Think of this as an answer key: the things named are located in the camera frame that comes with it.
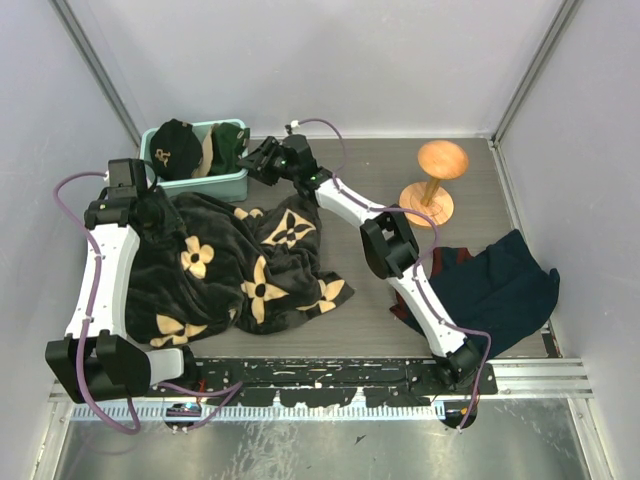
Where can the white slotted cable duct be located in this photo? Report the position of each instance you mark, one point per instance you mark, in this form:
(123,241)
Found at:
(150,411)

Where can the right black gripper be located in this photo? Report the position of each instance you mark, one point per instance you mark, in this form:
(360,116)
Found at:
(266,150)

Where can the right aluminium corner post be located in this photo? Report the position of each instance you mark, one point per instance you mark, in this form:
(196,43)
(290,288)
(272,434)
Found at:
(558,25)

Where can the green baseball cap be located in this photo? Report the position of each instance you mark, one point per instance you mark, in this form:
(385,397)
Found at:
(222,146)

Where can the aluminium front rail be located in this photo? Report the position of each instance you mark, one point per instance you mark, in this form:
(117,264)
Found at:
(521,378)

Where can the aluminium corner post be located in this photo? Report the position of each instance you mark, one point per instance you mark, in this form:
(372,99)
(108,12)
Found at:
(89,55)
(558,25)

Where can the wooden hat stand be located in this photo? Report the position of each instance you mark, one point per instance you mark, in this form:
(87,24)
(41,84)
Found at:
(441,160)

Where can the tan baseball cap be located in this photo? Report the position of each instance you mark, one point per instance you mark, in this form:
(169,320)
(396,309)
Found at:
(204,166)

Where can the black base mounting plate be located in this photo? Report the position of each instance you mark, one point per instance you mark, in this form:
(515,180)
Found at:
(324,382)

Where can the black floral fleece blanket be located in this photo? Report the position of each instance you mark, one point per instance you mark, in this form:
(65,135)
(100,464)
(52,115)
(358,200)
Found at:
(257,270)

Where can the black baseball cap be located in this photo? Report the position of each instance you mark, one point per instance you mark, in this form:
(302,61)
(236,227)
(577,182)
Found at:
(175,151)

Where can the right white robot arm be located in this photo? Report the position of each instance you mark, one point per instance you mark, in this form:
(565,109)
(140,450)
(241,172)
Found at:
(390,248)

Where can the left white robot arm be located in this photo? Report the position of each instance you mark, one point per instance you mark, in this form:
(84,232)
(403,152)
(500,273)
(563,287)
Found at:
(95,360)

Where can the left aluminium corner post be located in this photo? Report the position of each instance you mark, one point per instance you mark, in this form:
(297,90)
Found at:
(89,55)

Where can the navy blue sweater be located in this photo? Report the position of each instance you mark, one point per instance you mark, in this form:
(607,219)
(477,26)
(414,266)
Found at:
(502,291)

